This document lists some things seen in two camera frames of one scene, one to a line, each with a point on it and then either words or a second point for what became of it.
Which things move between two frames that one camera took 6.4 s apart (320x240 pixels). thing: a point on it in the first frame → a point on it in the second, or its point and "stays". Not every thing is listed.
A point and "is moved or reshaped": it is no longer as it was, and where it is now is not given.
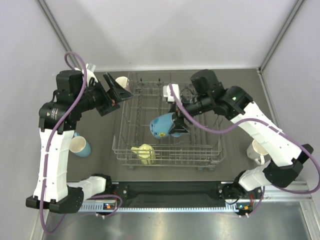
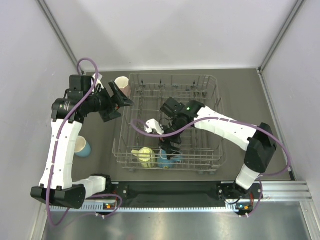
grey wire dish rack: (155, 131) stays
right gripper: (179, 124) → (165, 143)
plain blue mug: (79, 146) stays
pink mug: (123, 81) stays
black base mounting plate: (196, 191) stays
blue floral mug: (160, 126) is moved or reshaped
